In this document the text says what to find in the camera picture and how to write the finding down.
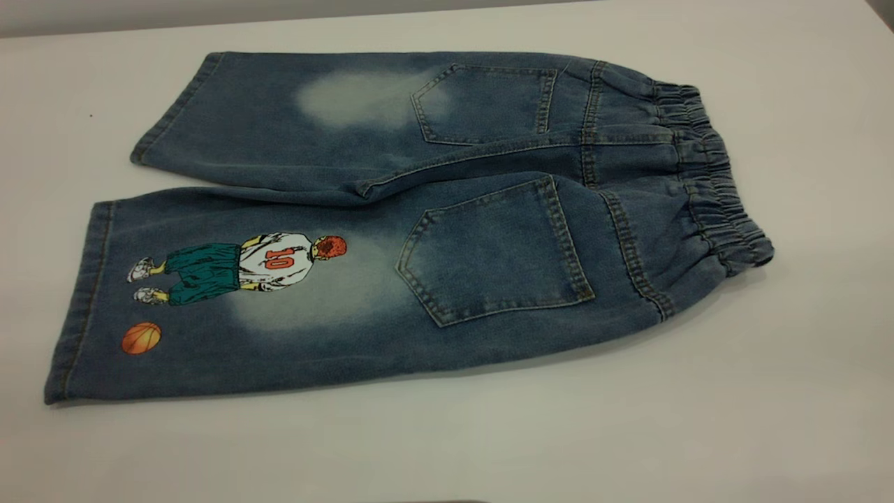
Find blue denim printed shorts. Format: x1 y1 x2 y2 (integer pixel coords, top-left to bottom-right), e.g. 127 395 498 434
43 50 775 406

